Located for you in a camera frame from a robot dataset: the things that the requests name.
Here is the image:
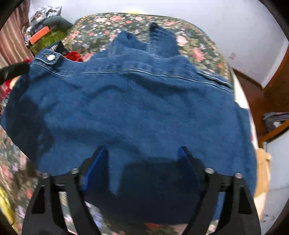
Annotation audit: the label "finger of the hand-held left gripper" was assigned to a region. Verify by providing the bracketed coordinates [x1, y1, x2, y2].
[0, 63, 30, 85]

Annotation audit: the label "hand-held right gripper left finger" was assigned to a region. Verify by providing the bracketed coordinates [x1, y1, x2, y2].
[21, 146, 109, 235]

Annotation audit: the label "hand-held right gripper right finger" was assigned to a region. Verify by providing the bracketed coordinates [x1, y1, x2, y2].
[177, 146, 262, 235]

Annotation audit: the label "blue denim jacket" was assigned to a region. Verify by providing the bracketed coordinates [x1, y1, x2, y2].
[0, 21, 258, 224]

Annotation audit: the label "grey clothes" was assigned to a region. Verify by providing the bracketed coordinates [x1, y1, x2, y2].
[263, 112, 289, 134]

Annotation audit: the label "brown striped curtain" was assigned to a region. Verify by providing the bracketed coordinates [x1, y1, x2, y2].
[0, 0, 34, 68]

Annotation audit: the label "orange box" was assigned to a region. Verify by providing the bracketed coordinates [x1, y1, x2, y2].
[29, 26, 51, 45]

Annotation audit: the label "green patterned bag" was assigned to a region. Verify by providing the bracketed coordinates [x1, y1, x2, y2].
[29, 29, 68, 56]

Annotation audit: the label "black white-patterned cloth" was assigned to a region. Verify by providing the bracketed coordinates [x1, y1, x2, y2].
[48, 42, 68, 56]

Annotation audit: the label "red plush toy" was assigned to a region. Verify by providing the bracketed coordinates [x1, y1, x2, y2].
[64, 52, 83, 62]

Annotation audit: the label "grey plush pillow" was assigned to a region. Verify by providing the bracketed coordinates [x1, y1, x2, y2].
[43, 15, 74, 29]

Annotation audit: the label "dark floral blanket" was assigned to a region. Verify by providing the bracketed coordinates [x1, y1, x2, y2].
[0, 12, 233, 235]

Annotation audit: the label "yellow garment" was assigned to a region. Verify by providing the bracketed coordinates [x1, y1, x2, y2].
[0, 185, 18, 228]

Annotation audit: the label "wooden wardrobe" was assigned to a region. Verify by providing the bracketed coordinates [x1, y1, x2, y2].
[258, 52, 289, 143]

